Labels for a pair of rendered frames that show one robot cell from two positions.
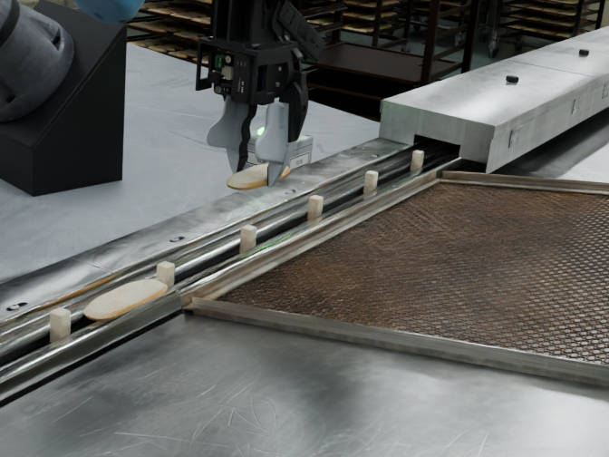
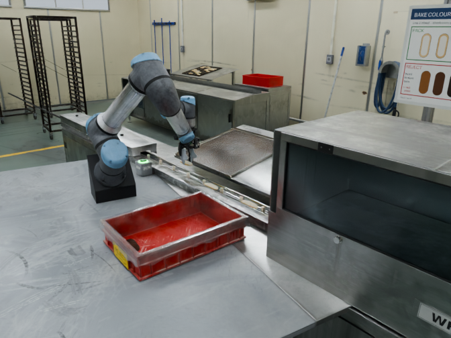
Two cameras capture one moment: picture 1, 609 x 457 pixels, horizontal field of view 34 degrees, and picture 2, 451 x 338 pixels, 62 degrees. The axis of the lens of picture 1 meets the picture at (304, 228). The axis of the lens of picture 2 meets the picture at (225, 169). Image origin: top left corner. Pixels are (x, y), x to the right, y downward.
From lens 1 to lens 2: 1.87 m
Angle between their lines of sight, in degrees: 66
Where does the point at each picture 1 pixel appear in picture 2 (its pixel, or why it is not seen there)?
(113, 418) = (266, 181)
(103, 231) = (162, 190)
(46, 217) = (151, 195)
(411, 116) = (139, 148)
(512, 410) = not seen: hidden behind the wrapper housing
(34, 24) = not seen: hidden behind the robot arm
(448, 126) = (147, 147)
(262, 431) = not seen: hidden behind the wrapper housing
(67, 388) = (254, 185)
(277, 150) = (192, 155)
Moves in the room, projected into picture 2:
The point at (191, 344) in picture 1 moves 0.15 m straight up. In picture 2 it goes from (244, 177) to (245, 149)
